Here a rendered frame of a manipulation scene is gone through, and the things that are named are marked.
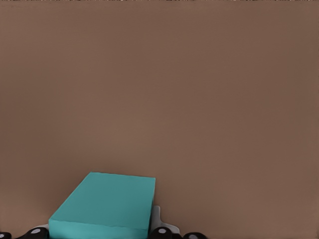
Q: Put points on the teal blue cube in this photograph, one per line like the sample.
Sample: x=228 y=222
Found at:
x=107 y=204

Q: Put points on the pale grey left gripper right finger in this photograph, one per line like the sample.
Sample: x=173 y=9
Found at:
x=159 y=225

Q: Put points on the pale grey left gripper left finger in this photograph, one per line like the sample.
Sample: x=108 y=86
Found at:
x=35 y=232

